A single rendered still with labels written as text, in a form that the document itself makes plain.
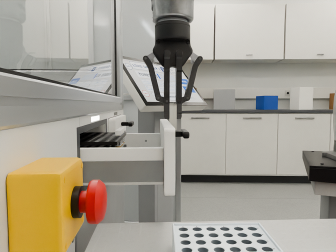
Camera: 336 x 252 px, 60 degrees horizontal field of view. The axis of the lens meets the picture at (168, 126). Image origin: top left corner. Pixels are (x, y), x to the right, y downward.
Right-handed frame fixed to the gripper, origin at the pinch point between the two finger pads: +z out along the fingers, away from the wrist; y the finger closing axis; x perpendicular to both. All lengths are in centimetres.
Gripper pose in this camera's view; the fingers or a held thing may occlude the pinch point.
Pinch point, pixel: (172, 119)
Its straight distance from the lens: 63.1
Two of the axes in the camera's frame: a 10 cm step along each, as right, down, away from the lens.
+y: -10.0, 0.1, -0.5
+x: 0.5, 0.7, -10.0
